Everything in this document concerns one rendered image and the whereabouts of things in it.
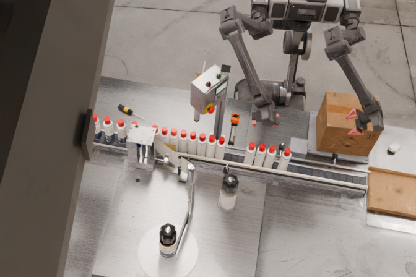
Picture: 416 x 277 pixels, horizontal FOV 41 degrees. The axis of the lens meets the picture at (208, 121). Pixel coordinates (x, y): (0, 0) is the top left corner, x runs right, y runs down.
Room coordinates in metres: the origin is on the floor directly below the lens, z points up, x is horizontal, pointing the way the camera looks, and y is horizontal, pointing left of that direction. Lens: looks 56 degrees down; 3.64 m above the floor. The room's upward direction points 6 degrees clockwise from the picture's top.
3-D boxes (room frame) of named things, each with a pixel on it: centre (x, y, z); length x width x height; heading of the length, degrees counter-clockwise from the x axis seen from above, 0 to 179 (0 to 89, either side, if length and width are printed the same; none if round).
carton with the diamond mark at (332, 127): (1.85, -0.80, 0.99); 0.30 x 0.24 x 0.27; 89
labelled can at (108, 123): (1.66, 0.54, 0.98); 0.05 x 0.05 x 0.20
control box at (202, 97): (1.70, 0.01, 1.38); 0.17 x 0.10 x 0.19; 140
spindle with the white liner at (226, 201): (1.32, -0.14, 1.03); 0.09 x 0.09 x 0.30
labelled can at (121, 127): (1.66, 0.47, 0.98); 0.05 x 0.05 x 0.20
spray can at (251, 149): (1.59, -0.25, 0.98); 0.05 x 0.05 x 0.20
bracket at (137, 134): (1.55, 0.34, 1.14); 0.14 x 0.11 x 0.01; 85
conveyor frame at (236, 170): (1.61, -0.09, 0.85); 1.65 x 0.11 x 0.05; 85
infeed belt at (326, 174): (1.61, -0.09, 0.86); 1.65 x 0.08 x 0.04; 85
